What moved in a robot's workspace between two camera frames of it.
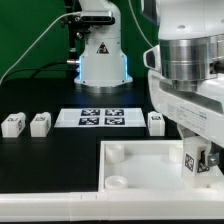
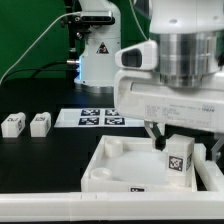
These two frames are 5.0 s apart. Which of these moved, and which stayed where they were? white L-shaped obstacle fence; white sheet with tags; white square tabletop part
Moved: white square tabletop part
Stayed: white sheet with tags; white L-shaped obstacle fence
